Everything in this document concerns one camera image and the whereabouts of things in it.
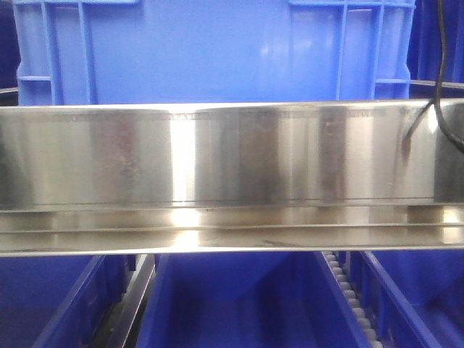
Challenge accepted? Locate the white roller track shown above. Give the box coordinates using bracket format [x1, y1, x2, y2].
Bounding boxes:
[322, 251, 383, 348]

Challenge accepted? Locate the dark blue bin upper right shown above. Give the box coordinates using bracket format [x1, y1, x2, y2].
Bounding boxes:
[407, 1, 463, 83]

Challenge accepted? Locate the dark blue bin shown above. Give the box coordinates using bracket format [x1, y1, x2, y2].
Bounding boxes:
[0, 1, 20, 88]
[407, 1, 463, 83]

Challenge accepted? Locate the lower middle blue bin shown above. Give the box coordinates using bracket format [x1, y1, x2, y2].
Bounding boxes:
[137, 252, 368, 347]

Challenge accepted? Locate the dark blue bin upper left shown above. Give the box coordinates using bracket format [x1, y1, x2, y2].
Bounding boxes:
[0, 1, 20, 88]

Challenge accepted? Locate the metal lane divider rail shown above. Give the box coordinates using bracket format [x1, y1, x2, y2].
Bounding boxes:
[90, 254, 155, 347]

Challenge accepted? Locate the lower right blue bin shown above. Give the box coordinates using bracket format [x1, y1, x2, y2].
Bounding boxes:
[347, 250, 463, 347]

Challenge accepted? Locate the black cable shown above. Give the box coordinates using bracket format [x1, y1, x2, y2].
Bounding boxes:
[434, 0, 464, 152]

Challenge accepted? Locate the light blue front bin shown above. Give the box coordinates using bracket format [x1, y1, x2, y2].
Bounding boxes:
[12, 1, 415, 105]

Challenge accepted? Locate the lower left blue bin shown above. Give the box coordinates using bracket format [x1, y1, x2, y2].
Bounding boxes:
[1, 255, 136, 347]

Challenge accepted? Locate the stainless steel shelf rail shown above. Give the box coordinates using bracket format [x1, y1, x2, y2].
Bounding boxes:
[1, 99, 463, 256]

